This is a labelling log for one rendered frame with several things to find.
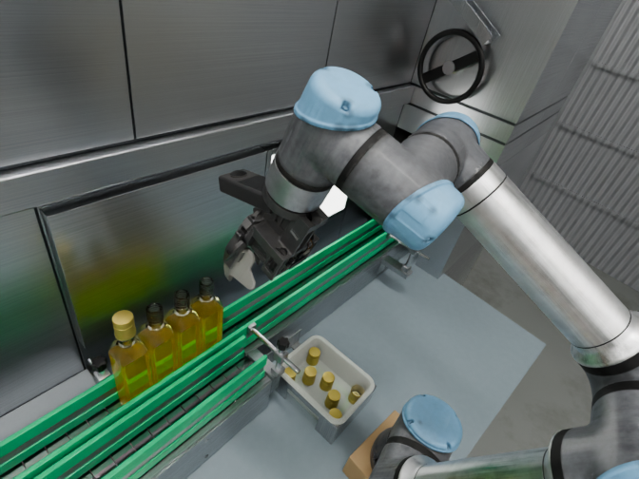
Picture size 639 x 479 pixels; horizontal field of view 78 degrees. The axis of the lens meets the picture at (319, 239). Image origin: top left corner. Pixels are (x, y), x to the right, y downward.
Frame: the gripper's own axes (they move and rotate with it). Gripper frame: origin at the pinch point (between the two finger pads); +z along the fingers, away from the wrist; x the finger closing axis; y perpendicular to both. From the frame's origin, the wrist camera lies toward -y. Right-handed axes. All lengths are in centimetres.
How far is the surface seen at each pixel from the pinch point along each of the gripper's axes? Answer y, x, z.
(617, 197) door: 79, 323, 60
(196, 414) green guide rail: 11.2, -10.3, 33.2
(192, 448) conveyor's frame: 15.4, -12.8, 40.2
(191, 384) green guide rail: 5.0, -6.2, 38.8
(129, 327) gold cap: -6.5, -14.4, 18.6
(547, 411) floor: 118, 146, 103
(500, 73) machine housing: -7, 98, -16
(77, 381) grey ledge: -12, -22, 48
